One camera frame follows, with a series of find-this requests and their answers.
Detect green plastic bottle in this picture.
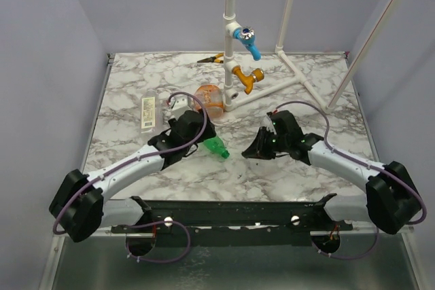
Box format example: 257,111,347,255
203,136,230,159

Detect orange label tea bottle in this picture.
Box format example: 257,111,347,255
194,84,224,120

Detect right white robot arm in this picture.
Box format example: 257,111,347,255
242,110,423,234

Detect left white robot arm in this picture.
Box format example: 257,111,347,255
49,110,216,242

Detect clear square water bottle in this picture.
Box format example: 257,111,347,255
140,89,163,135

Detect brass yellow faucet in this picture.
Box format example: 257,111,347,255
232,66,264,94

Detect blue plastic faucet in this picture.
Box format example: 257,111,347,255
233,26,262,61

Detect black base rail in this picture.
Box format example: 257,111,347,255
111,195,353,247

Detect yellow handled pliers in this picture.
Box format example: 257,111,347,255
197,52,224,64

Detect white PVC pipe frame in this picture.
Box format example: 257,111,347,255
223,0,399,113

